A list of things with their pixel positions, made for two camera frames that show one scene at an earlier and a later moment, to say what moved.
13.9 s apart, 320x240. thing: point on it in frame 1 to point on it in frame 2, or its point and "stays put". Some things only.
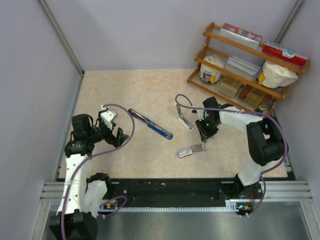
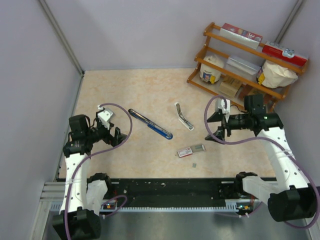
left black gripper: x=112 y=139 stays put
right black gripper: x=205 y=134 to x=217 y=116
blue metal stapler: x=153 y=125 stays put
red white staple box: x=191 y=150 stays put
